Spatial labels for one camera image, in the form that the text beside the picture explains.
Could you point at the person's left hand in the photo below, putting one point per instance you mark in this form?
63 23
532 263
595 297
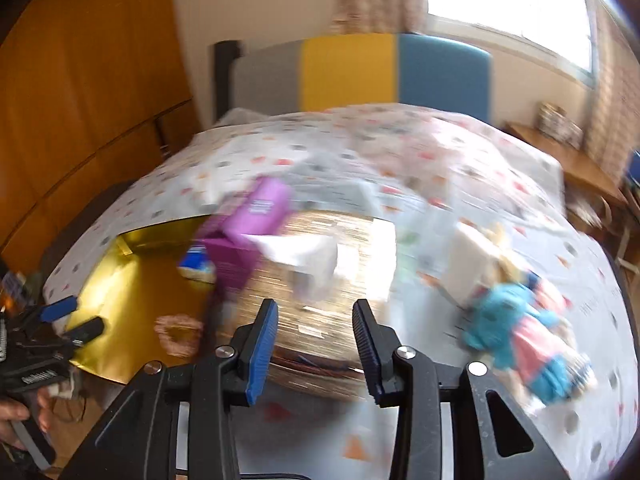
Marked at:
14 412

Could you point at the white wet wipe pack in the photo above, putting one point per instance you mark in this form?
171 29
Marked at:
465 265

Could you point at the clear desk organizer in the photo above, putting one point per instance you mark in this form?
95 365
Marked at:
560 125

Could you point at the gold embossed tissue box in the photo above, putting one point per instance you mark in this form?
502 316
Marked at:
320 330

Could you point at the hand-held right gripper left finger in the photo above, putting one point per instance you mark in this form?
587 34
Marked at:
261 355

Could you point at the blue white packet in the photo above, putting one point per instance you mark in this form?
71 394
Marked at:
197 265

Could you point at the light pink scrunchie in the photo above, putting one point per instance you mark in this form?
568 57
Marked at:
165 332

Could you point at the printed plastic bed cover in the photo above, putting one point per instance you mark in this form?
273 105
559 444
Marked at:
450 160

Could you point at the white tissue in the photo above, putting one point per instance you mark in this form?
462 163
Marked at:
300 260

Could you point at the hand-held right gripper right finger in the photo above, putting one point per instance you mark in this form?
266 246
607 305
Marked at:
366 355

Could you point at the wooden wardrobe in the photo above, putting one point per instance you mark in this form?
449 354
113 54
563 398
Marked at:
90 85

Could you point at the plush doll blue pink clothes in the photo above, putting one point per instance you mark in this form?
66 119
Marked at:
505 320

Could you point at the gold foil box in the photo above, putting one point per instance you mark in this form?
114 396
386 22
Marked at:
125 300

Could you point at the blue folding chair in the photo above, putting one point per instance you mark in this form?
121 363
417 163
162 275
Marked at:
634 167

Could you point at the wooden desk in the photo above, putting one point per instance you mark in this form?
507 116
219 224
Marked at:
575 160

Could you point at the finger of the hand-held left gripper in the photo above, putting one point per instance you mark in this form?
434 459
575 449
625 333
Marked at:
59 308
86 331

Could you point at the purple box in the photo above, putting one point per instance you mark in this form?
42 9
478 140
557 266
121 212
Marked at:
235 260

